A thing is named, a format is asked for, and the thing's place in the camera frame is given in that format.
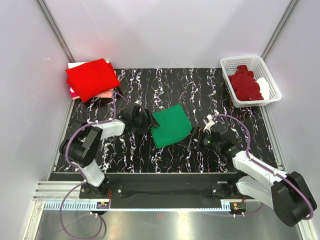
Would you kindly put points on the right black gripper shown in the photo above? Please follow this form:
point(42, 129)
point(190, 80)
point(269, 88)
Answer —
point(196, 132)

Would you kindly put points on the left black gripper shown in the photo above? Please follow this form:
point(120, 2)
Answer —
point(150, 121)

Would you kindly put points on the green t shirt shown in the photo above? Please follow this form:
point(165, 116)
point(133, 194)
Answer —
point(174, 126)

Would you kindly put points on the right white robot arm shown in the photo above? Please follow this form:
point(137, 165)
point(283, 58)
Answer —
point(287, 194)

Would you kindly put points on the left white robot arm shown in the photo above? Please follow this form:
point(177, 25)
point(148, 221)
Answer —
point(80, 145)

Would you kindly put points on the black marble pattern mat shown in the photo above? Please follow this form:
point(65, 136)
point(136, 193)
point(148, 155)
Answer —
point(200, 92)

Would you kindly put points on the folded pink t shirt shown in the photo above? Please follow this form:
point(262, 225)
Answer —
point(106, 94)

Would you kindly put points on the folded red t shirt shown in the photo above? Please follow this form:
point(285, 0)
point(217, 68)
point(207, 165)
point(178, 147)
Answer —
point(89, 82)

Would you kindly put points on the dark red t shirt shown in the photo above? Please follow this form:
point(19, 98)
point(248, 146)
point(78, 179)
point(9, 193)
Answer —
point(244, 85)

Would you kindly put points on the folded magenta t shirt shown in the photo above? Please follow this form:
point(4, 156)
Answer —
point(73, 95)

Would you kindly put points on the white cloth in basket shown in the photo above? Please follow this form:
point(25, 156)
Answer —
point(264, 88)

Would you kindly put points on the folded white t shirt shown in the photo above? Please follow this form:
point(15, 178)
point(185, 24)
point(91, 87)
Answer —
point(100, 63)

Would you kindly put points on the white plastic basket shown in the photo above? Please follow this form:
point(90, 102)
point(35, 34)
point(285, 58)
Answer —
point(260, 70)

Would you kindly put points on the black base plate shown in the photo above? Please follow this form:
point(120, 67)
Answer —
point(124, 185)

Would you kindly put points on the aluminium frame rail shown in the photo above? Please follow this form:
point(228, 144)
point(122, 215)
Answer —
point(64, 195)

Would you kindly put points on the left aluminium corner post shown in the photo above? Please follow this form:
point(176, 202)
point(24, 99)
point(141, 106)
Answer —
point(55, 29)

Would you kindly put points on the aluminium corner post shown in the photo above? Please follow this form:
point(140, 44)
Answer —
point(279, 27)
point(55, 29)

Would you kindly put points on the right aluminium corner post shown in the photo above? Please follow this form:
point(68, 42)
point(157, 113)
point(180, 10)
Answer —
point(279, 27)

